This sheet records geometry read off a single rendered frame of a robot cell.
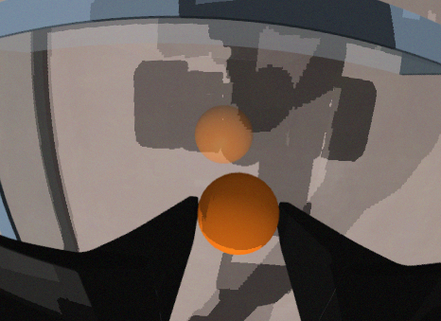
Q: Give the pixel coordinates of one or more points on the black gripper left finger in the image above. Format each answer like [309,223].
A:
[133,278]

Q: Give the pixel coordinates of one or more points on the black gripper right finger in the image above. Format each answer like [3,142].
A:
[336,279]

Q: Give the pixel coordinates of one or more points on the low clear glass walls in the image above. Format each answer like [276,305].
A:
[27,173]

